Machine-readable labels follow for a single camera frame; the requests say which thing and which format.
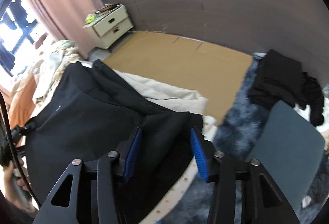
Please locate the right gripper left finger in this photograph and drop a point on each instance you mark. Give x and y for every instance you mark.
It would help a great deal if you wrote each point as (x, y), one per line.
(88, 192)

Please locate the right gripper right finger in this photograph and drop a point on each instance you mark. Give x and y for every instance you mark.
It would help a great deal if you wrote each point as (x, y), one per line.
(262, 201)

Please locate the black shirt garment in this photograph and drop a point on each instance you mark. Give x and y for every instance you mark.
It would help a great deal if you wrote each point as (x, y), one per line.
(91, 112)

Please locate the black folded clothes pile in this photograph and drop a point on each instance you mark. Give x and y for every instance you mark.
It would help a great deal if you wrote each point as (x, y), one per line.
(280, 78)

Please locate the person's left hand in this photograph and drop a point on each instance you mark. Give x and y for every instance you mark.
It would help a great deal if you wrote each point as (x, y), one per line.
(12, 186)

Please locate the blue fluffy rug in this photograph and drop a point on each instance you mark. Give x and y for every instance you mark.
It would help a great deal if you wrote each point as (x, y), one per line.
(237, 135)

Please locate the grey-blue cushion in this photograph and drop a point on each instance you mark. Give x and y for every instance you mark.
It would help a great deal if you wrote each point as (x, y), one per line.
(291, 149)

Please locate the white pillow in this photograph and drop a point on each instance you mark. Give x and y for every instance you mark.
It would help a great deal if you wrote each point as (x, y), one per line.
(165, 95)

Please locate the orange-brown blanket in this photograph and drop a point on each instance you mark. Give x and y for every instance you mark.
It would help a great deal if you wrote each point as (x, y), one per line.
(18, 99)

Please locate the flat cardboard sheet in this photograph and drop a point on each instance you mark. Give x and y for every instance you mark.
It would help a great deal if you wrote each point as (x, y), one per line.
(216, 72)

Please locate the beige crumpled quilt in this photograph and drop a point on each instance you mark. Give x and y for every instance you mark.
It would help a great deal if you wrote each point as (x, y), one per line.
(53, 61)

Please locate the white bedside drawer cabinet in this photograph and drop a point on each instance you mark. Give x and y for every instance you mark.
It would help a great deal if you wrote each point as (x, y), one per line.
(106, 28)

